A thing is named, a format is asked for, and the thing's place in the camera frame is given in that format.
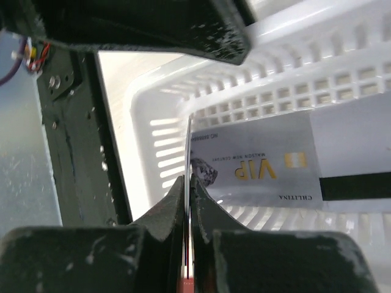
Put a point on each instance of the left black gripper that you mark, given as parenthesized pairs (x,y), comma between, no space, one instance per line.
(214,30)

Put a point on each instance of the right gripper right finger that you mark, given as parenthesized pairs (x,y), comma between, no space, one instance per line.
(229,257)

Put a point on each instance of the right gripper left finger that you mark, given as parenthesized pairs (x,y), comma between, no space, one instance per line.
(144,256)

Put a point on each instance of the white plastic basket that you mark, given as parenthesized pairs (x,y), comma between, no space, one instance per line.
(312,55)

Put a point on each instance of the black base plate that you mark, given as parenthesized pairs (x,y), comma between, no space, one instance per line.
(86,166)

